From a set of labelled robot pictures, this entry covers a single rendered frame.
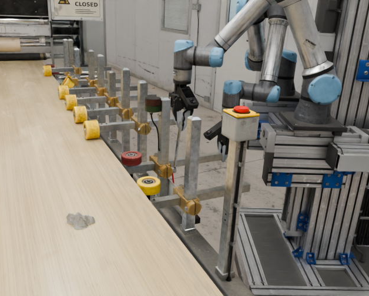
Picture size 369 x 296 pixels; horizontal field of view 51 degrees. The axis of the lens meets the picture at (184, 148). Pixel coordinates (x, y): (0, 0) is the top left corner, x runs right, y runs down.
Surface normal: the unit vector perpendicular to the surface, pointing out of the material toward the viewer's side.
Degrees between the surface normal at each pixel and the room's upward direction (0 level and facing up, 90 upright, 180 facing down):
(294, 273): 0
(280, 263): 0
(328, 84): 97
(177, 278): 0
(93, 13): 90
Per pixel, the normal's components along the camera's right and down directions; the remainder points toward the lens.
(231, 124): -0.90, 0.11
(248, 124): 0.43, 0.34
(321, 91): -0.13, 0.46
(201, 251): 0.04, -0.93
